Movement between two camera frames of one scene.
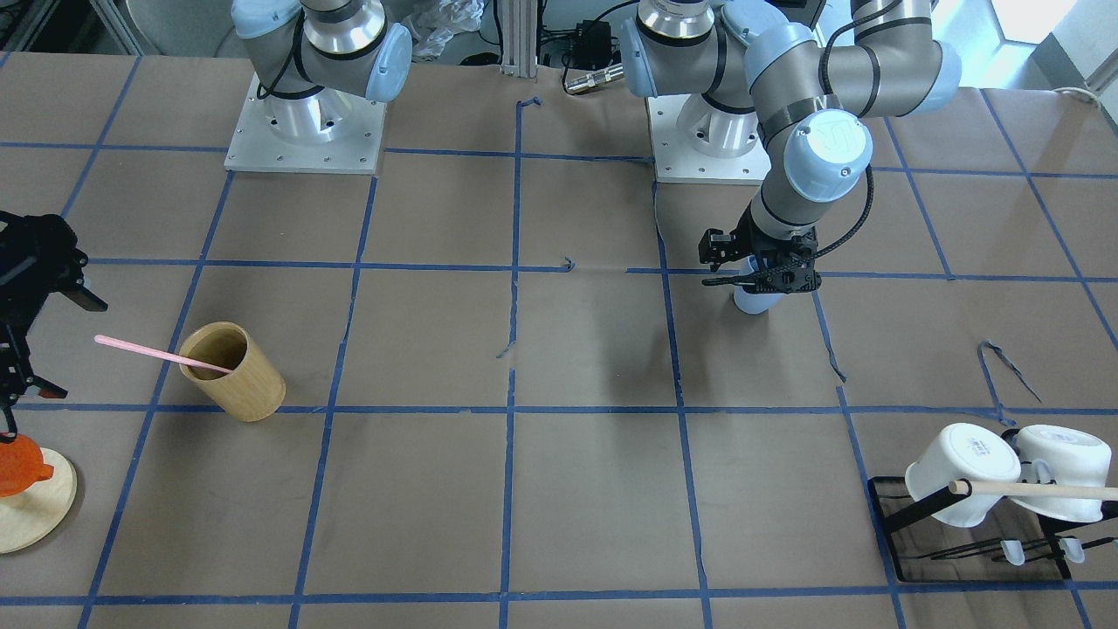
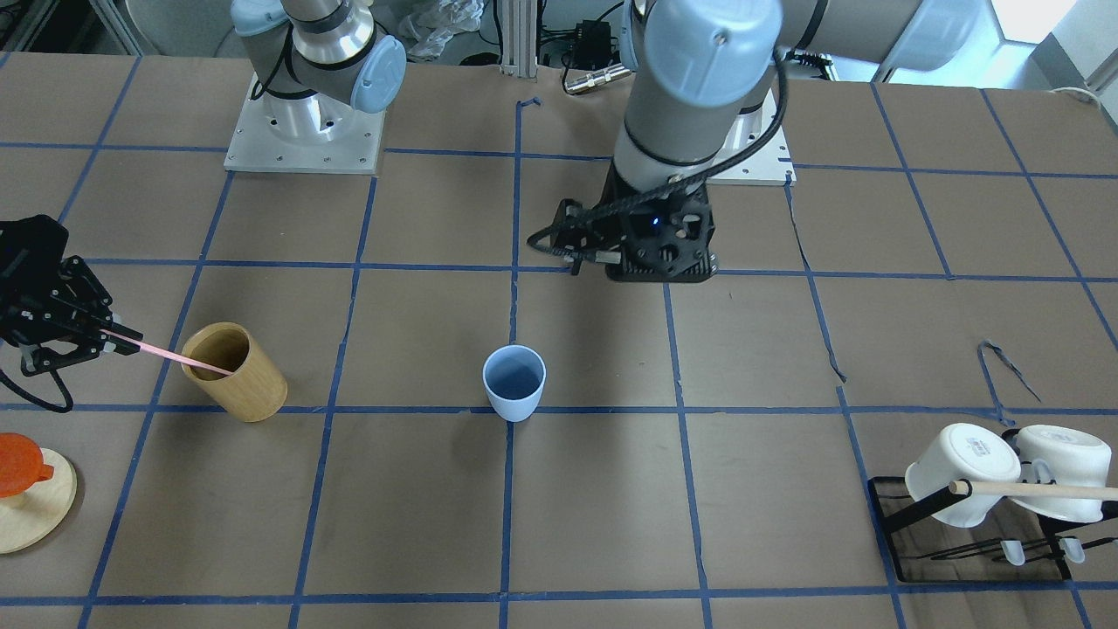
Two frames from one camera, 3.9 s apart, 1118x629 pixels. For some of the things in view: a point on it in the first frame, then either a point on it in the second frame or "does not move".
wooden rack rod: x=1051 y=490 does not move
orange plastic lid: x=21 y=465 does not move
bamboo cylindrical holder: x=253 y=391 does not move
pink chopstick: x=162 y=354 does not move
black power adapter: x=594 y=47 does not move
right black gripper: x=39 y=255 → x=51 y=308
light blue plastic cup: x=747 y=301 → x=514 y=376
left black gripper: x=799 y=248 → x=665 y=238
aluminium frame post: x=519 y=38 does not move
